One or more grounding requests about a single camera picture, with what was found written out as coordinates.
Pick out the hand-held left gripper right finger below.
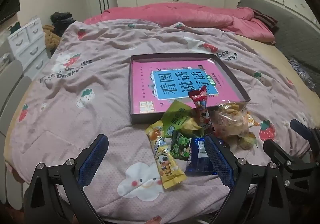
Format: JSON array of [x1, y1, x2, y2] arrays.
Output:
[[205, 135, 298, 224]]

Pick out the green label pastry packet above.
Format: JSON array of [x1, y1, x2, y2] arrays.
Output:
[[235, 131, 258, 151]]

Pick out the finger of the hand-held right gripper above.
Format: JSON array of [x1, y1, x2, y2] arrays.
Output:
[[290, 119, 320, 162], [263, 139, 320, 187]]

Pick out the blue cookie packet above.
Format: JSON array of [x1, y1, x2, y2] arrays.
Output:
[[184, 136, 225, 177]]

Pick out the red snack packet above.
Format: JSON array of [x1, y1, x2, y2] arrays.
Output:
[[188, 88, 213, 137]]

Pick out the grey padded headboard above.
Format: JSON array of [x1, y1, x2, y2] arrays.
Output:
[[236, 0, 320, 82]]

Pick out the beige bed sheet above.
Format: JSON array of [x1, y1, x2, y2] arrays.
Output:
[[232, 34, 315, 105]]

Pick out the dark clothing pile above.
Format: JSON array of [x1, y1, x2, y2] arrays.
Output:
[[50, 12, 77, 37]]

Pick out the black television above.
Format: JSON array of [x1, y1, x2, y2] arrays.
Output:
[[0, 0, 20, 23]]

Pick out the dark green snack packet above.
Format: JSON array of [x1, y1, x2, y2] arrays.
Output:
[[170, 131, 192, 161]]

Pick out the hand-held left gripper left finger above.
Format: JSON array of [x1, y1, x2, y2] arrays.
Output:
[[24, 134, 109, 224]]

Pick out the orange rice cracker packet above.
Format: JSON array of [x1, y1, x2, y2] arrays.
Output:
[[244, 112, 260, 131]]

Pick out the dark striped pillow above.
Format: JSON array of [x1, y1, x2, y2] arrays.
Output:
[[251, 9, 279, 33]]

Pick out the yellow snack packet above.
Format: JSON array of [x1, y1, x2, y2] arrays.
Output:
[[146, 120, 187, 191]]

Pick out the brown plush toy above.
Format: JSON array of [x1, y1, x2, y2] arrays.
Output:
[[42, 24, 62, 51]]

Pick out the pink strawberry printed blanket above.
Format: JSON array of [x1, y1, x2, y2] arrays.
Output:
[[5, 18, 315, 222]]

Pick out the pink quilt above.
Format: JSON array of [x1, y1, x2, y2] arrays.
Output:
[[84, 3, 275, 45]]

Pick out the light green snack packet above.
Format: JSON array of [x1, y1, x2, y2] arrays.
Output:
[[160, 100, 204, 139]]

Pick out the clear packet of red pastry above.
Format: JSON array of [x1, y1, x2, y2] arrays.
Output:
[[212, 112, 244, 138]]

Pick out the grey shallow cardboard box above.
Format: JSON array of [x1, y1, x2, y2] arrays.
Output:
[[128, 52, 251, 124]]

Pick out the white drawer chest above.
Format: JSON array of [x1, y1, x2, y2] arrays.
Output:
[[7, 17, 52, 81]]

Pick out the dark patterned cloth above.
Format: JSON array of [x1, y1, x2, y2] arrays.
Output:
[[287, 58, 320, 92]]

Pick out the clear bag of round crackers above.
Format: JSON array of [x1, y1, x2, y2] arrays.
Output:
[[215, 100, 248, 121]]

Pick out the pink book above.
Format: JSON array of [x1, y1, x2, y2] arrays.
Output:
[[132, 60, 247, 114]]

